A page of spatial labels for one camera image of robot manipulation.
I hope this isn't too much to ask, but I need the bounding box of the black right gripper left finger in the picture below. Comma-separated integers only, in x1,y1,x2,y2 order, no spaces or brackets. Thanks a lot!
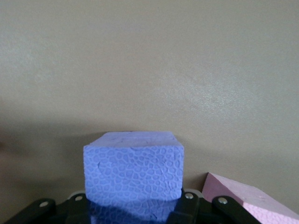
0,190,92,224

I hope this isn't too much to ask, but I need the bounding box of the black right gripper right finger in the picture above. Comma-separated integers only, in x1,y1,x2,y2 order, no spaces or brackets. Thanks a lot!
167,188,262,224

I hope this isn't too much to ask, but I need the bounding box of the pink foam cube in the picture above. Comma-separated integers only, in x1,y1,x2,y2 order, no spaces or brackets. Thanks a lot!
201,172,299,224

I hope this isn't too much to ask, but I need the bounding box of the purple foam cube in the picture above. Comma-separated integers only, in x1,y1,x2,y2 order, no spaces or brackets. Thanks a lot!
83,132,185,222

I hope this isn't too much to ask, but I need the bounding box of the brown table cover sheet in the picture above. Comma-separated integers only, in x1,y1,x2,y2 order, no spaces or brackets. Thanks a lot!
0,0,299,224

